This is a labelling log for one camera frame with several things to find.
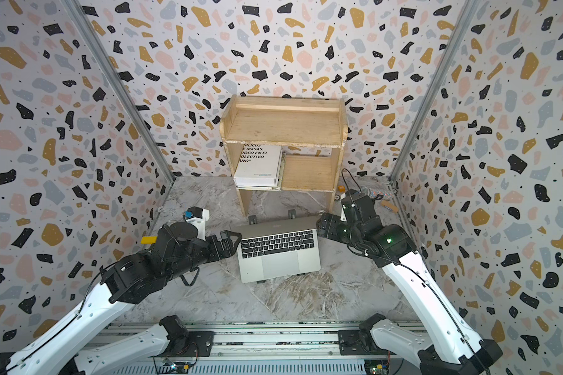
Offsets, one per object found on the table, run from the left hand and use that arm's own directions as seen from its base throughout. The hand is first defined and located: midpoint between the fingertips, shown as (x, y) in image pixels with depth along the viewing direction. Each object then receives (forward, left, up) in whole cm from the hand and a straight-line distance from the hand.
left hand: (234, 239), depth 66 cm
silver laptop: (+8, -11, -22) cm, 25 cm away
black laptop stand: (+16, -2, -13) cm, 20 cm away
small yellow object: (+24, -35, -6) cm, 43 cm away
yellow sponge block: (+17, +44, -29) cm, 55 cm away
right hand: (+5, -26, -1) cm, 27 cm away
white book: (+33, -4, -3) cm, 33 cm away
